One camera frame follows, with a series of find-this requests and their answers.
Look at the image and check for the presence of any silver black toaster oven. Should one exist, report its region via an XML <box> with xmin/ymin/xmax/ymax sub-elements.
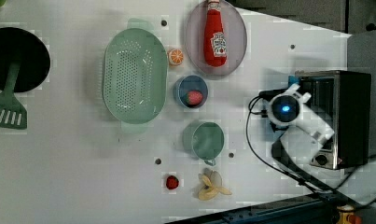
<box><xmin>271</xmin><ymin>70</ymin><xmax>372</xmax><ymax>171</ymax></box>

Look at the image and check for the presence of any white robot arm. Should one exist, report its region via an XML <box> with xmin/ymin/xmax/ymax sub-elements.
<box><xmin>267</xmin><ymin>84</ymin><xmax>335</xmax><ymax>146</ymax></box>

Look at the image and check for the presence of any strawberry toy in cup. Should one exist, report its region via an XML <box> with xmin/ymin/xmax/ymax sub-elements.
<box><xmin>186</xmin><ymin>91</ymin><xmax>203</xmax><ymax>106</ymax></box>

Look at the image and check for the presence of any blue cup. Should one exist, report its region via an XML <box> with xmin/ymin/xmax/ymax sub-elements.
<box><xmin>173</xmin><ymin>75</ymin><xmax>208</xmax><ymax>108</ymax></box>

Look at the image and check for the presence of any green mug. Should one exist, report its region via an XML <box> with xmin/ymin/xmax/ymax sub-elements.
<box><xmin>182</xmin><ymin>120</ymin><xmax>225</xmax><ymax>166</ymax></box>

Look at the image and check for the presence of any orange slice toy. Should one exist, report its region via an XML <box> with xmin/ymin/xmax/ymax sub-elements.
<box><xmin>168</xmin><ymin>49</ymin><xmax>184</xmax><ymax>66</ymax></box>

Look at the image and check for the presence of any green oval colander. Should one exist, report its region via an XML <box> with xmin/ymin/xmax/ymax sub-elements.
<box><xmin>102</xmin><ymin>18</ymin><xmax>168</xmax><ymax>133</ymax></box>

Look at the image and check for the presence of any red strawberry toy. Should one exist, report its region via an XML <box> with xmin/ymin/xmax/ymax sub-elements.
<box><xmin>166</xmin><ymin>175</ymin><xmax>179</xmax><ymax>189</ymax></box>

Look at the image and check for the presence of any red plush ketchup bottle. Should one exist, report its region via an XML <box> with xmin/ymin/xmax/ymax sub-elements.
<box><xmin>203</xmin><ymin>0</ymin><xmax>227</xmax><ymax>67</ymax></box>

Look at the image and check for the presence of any peeled banana toy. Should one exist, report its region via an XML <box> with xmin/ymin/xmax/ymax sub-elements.
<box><xmin>198</xmin><ymin>171</ymin><xmax>232</xmax><ymax>201</ymax></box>

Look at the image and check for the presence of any grey round plate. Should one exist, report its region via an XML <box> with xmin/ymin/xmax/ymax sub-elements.
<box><xmin>184</xmin><ymin>0</ymin><xmax>247</xmax><ymax>76</ymax></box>

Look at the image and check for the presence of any green slotted spatula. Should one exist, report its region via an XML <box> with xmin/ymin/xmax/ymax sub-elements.
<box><xmin>0</xmin><ymin>63</ymin><xmax>27</xmax><ymax>130</ymax></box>

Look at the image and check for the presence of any black frying pan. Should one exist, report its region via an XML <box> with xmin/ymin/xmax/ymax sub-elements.
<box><xmin>0</xmin><ymin>27</ymin><xmax>50</xmax><ymax>92</ymax></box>

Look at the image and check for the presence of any blue metal frame rail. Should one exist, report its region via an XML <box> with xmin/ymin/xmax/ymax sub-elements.
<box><xmin>167</xmin><ymin>195</ymin><xmax>340</xmax><ymax>224</ymax></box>

